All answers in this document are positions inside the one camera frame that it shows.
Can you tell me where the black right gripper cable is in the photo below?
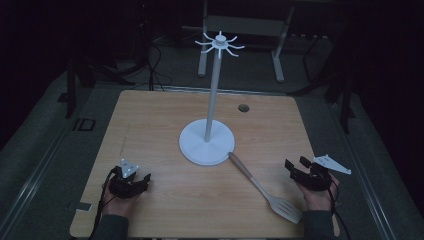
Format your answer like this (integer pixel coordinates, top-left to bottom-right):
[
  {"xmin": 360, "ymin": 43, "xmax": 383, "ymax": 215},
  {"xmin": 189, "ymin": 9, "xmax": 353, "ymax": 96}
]
[{"xmin": 327, "ymin": 176, "xmax": 352, "ymax": 240}]

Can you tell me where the wooden-handled slotted spatula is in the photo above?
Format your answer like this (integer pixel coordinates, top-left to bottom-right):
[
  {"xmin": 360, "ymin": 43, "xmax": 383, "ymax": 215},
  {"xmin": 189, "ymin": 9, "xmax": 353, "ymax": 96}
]
[{"xmin": 227, "ymin": 151, "xmax": 305, "ymax": 225}]

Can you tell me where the black rectangular floor plate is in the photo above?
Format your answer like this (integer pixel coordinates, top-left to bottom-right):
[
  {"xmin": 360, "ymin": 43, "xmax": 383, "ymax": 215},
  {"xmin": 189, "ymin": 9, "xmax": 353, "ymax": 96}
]
[{"xmin": 72, "ymin": 117, "xmax": 97, "ymax": 132}]

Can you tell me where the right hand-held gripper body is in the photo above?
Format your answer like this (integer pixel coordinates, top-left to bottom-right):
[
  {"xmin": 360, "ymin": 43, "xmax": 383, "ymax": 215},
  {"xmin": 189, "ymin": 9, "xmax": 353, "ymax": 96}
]
[{"xmin": 292, "ymin": 154, "xmax": 352, "ymax": 192}]

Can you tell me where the black floor cable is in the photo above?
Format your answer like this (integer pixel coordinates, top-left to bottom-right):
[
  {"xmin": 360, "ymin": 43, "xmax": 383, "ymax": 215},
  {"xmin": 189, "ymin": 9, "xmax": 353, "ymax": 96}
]
[{"xmin": 145, "ymin": 36, "xmax": 174, "ymax": 92}]

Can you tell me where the grey metal desk frame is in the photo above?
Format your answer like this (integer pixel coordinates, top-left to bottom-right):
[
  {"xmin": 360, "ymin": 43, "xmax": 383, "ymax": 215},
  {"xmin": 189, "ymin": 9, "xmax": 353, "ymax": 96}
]
[{"xmin": 197, "ymin": 0, "xmax": 297, "ymax": 84}]

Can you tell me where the person's right hand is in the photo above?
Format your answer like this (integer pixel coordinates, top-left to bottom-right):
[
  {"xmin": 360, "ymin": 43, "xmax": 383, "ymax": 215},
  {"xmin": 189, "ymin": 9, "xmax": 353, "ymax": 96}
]
[{"xmin": 297, "ymin": 174, "xmax": 341, "ymax": 212}]

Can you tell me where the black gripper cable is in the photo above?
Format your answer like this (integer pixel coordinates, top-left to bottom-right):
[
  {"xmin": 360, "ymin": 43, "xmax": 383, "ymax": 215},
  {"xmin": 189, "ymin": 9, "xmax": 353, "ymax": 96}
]
[
  {"xmin": 87, "ymin": 165, "xmax": 122, "ymax": 240},
  {"xmin": 327, "ymin": 176, "xmax": 352, "ymax": 240}
]

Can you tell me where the white utensil stand with hooks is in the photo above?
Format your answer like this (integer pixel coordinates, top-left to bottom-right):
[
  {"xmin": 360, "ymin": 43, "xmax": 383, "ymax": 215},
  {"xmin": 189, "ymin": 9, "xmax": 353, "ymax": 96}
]
[{"xmin": 178, "ymin": 30, "xmax": 246, "ymax": 167}]

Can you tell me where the person's left hand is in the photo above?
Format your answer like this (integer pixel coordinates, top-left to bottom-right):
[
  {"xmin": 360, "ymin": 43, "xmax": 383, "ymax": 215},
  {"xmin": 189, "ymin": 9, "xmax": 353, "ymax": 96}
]
[{"xmin": 101, "ymin": 189, "xmax": 140, "ymax": 218}]

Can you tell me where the dark metal stand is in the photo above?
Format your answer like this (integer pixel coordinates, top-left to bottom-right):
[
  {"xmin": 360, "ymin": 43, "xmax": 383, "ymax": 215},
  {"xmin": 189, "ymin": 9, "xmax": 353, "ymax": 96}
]
[{"xmin": 288, "ymin": 19, "xmax": 356, "ymax": 135}]

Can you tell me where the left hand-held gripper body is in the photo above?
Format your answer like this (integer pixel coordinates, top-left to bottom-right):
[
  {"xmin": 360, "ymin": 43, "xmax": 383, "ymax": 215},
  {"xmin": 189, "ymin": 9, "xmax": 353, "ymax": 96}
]
[{"xmin": 107, "ymin": 158, "xmax": 142, "ymax": 200}]

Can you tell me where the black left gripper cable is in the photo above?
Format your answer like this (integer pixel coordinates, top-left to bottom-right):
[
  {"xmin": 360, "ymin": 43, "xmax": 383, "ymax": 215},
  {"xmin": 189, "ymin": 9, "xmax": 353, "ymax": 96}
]
[{"xmin": 87, "ymin": 165, "xmax": 122, "ymax": 240}]

